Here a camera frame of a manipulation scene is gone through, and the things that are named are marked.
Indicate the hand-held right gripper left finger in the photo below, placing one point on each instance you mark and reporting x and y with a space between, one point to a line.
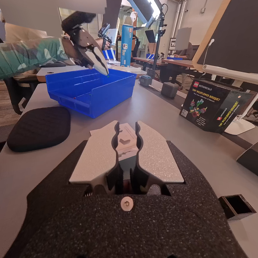
94 161

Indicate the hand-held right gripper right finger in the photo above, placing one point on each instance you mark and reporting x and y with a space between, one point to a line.
159 161

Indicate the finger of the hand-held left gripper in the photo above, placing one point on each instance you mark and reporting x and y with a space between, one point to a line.
98 62

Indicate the white instruction booklet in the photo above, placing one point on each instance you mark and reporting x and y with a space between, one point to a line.
127 141

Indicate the black glossy cardboard box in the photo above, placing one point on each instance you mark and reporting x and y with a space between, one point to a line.
213 107

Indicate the black square frame brick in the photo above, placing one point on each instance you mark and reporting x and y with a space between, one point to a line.
225 207

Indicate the matte black box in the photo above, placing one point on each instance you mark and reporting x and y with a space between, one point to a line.
249 159

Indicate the person's left forearm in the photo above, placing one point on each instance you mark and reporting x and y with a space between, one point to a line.
28 56

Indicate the grey desk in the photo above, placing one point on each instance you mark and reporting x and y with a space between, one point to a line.
161 113

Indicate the person's left hand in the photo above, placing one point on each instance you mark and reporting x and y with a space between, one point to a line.
69 50

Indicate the small blue plastic bin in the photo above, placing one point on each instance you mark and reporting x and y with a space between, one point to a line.
109 54

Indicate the blue printed carton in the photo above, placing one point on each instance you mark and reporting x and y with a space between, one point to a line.
126 44

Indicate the dark charger block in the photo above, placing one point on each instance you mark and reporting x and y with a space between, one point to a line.
145 80

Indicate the black light stand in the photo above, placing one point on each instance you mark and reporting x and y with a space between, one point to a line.
158 40

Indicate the black mesh cushion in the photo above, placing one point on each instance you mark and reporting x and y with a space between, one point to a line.
38 129

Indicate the bright studio light panel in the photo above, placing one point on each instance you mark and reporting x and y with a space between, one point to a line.
147 8

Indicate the black white marker tag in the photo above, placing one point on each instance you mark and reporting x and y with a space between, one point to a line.
172 43

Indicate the black office chair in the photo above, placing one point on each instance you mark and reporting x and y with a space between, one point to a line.
18 90

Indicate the black board on white stand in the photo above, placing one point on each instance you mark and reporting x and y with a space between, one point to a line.
238 32

